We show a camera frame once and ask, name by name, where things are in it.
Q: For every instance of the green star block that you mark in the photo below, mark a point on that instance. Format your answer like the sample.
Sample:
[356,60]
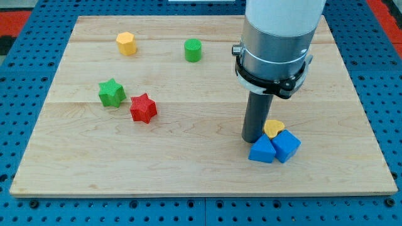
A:
[111,93]

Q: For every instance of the blue triangle block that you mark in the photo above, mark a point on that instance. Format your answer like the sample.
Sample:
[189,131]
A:
[262,150]

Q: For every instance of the green cylinder block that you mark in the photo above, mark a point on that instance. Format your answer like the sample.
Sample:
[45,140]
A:
[193,50]

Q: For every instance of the yellow heart block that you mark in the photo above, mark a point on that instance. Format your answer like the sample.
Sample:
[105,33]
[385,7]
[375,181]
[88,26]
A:
[273,127]

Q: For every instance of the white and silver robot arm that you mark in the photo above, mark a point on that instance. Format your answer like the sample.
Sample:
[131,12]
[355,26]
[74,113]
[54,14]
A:
[272,55]

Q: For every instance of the yellow hexagon block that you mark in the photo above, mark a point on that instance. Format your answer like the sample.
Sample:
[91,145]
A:
[126,43]

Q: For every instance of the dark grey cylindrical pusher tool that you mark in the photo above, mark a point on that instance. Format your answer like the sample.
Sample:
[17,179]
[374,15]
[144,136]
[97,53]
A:
[255,117]

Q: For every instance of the light wooden board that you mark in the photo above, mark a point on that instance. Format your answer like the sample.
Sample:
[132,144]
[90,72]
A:
[193,146]

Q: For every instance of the red star block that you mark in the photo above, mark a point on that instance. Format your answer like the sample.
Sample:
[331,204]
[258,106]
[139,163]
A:
[142,108]

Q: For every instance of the blue cube block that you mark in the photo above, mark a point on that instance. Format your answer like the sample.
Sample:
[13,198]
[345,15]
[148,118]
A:
[286,145]

